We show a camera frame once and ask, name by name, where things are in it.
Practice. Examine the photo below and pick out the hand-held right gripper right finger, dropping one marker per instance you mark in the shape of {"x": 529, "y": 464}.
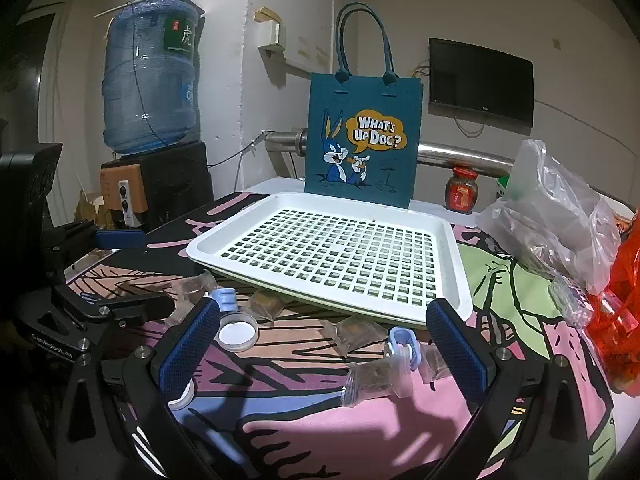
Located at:
{"x": 457, "y": 355}

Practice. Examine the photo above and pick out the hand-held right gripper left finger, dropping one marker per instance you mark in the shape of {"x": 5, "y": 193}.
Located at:
{"x": 192, "y": 350}

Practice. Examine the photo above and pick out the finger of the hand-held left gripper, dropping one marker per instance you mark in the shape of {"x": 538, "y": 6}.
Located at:
{"x": 120, "y": 238}
{"x": 132, "y": 306}

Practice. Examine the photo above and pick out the clear round lid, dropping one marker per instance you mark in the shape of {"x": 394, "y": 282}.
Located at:
{"x": 235, "y": 332}

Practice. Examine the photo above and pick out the white round lid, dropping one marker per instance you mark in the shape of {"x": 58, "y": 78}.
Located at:
{"x": 182, "y": 399}

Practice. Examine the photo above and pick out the blue flower clip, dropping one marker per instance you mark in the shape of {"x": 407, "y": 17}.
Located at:
{"x": 402, "y": 341}
{"x": 225, "y": 300}

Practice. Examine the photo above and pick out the white perforated plastic tray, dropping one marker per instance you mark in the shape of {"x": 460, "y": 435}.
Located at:
{"x": 450, "y": 270}

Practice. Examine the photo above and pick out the brown cardboard pieces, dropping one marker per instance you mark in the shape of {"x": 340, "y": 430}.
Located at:
{"x": 87, "y": 210}

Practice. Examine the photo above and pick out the black water dispenser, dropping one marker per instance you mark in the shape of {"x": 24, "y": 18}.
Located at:
{"x": 175, "y": 185}

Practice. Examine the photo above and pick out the colourful cartoon printed mat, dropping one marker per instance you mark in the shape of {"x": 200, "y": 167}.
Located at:
{"x": 300, "y": 435}

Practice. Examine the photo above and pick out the large blue water bottle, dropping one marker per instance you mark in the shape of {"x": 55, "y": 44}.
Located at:
{"x": 150, "y": 85}

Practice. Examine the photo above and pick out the red sauce jar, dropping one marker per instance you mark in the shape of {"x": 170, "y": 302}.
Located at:
{"x": 462, "y": 192}

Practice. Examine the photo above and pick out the clear plastic bag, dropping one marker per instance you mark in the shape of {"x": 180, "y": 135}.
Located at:
{"x": 550, "y": 210}

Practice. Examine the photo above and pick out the red plastic bag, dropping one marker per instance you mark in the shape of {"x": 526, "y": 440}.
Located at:
{"x": 625, "y": 310}

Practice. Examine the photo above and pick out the green white carton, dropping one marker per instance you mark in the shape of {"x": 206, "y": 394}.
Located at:
{"x": 504, "y": 187}

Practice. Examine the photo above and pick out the teal cartoon tote bag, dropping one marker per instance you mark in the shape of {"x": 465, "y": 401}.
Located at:
{"x": 390, "y": 110}

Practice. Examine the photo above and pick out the steel bed rail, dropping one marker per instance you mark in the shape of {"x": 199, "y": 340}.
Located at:
{"x": 285, "y": 141}

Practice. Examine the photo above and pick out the white wall socket box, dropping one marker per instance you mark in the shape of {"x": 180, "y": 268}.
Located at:
{"x": 274, "y": 35}

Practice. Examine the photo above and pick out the black wall television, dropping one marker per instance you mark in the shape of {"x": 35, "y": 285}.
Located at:
{"x": 480, "y": 80}

